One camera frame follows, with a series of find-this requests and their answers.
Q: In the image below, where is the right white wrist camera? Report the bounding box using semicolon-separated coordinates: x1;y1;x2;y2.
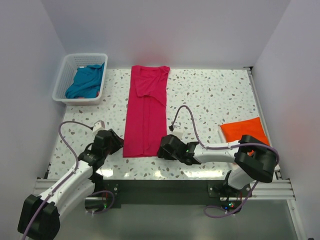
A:
169;125;184;139

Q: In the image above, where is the magenta t shirt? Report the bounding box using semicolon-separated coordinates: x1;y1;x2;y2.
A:
123;65;171;158

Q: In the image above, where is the white plastic basket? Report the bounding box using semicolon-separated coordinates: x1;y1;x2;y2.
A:
52;53;108;106

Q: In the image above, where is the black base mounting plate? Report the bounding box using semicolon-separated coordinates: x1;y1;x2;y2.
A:
84;179;252;210

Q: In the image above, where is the aluminium frame rail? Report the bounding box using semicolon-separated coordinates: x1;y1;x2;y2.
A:
32;179;296;200

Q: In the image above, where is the folded orange t shirt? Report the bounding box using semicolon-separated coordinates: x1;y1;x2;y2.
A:
220;117;270;146

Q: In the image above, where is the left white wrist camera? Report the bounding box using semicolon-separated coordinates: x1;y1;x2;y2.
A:
92;120;106;134

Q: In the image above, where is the white cloth under stack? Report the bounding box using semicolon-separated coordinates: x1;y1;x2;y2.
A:
217;125;238;170

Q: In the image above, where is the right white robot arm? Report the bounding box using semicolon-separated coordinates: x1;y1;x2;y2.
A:
157;134;280;197

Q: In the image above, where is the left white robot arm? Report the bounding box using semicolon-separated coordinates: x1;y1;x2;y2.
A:
17;129;124;240

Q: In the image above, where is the blue t shirt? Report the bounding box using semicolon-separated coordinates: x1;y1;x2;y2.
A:
65;63;105;99

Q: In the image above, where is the pink garment in basket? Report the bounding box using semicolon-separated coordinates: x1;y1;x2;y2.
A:
76;91;100;100

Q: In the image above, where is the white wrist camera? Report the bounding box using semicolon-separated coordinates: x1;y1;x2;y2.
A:
169;125;184;139
92;120;106;134

